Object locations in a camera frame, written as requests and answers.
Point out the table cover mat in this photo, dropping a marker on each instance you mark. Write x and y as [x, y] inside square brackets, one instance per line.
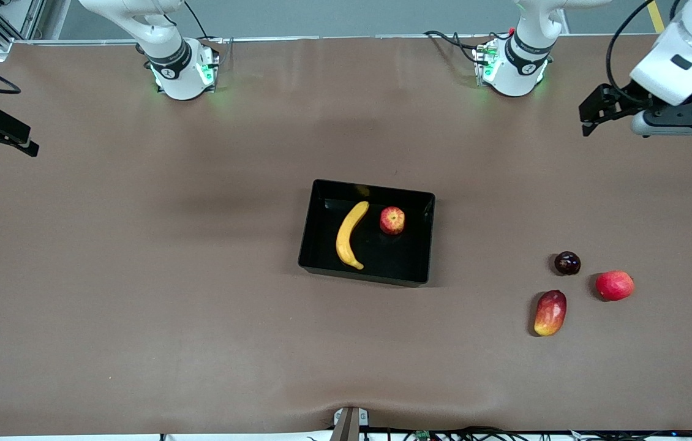
[138, 275]

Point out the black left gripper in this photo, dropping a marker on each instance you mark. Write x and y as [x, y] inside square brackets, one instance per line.
[623, 101]

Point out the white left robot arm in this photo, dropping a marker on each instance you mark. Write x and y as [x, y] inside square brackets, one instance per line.
[683, 67]

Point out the black plastic box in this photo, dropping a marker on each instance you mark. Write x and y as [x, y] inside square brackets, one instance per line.
[383, 263]

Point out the metal table edge rail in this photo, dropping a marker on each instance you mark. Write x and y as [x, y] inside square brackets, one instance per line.
[352, 37]

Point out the dark purple plum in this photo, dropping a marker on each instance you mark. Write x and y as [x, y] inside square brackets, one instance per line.
[567, 263]

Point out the metal table clamp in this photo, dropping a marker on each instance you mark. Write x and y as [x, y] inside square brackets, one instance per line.
[349, 425]

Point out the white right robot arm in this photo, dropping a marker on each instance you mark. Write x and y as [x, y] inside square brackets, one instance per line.
[180, 79]

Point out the round plain red fruit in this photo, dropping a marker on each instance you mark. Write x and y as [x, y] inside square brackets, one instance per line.
[614, 286]

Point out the yellow banana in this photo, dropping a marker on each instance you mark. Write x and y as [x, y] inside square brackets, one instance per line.
[346, 239]

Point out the red yellow mango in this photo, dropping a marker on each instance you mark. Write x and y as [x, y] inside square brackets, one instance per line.
[550, 313]

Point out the red yellow-streaked apple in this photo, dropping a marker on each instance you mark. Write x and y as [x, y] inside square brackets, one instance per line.
[392, 221]

